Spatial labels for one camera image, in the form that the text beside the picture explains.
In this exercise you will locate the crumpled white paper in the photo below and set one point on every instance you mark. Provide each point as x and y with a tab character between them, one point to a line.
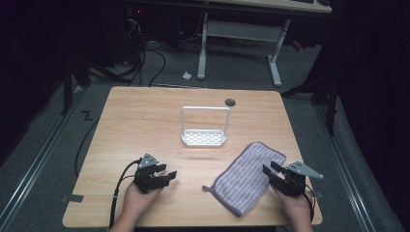
187	75

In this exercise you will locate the black metal stand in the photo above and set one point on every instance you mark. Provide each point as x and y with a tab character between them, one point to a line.
67	87
330	106

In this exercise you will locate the white drying rack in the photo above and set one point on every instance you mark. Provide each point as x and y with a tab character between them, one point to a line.
203	138

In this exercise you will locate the purple striped cloth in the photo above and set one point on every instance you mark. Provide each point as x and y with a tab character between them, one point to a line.
243	180

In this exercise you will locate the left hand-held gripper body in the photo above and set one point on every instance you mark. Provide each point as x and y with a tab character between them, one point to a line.
145	180

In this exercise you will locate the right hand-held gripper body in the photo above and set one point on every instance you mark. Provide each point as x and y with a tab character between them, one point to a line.
293	183

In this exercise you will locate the person's right hand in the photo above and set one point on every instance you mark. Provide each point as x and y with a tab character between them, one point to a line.
298	208

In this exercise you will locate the metal floor rail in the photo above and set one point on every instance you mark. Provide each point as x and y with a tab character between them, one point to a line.
345	167
35	161

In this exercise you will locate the small grey tape piece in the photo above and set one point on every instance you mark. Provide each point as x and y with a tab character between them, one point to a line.
317	194

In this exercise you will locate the white-legged wooden desk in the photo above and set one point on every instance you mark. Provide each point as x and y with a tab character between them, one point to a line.
241	30

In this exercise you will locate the grey tape strip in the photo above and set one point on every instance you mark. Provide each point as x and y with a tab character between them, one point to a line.
73	198

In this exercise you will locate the small red object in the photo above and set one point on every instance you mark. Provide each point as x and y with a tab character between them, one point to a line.
297	45

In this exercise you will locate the person's left hand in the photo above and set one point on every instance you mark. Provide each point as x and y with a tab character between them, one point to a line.
137	203

